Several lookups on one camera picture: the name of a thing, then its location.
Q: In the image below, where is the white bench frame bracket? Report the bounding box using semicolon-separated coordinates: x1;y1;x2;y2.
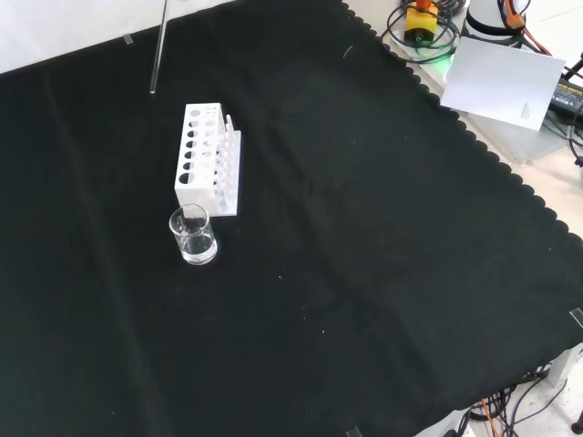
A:
547;343;583;389

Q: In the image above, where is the small clear glass beaker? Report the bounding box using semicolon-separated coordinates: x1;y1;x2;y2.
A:
168;204;219;267

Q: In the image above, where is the black floor cable bundle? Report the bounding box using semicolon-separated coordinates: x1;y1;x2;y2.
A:
459;371;573;437

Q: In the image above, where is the pale board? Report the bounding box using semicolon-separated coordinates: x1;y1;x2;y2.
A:
440;36;568;133

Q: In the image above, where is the yellow stop button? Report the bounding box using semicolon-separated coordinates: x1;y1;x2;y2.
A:
403;0;440;47

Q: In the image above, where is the black bench cloth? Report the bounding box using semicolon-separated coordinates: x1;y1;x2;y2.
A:
0;0;583;437

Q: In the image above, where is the white test tube rack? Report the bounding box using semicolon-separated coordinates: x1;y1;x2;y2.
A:
173;102;243;217

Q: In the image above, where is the orange cable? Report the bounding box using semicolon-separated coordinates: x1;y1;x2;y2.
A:
496;0;556;58

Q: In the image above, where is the black cable loop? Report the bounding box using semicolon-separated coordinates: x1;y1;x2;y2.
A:
381;0;462;64

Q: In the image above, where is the clear glass rod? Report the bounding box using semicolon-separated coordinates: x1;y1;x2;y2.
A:
148;0;171;96

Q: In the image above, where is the black power adapter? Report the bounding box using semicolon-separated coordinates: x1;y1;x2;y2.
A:
547;79;583;116

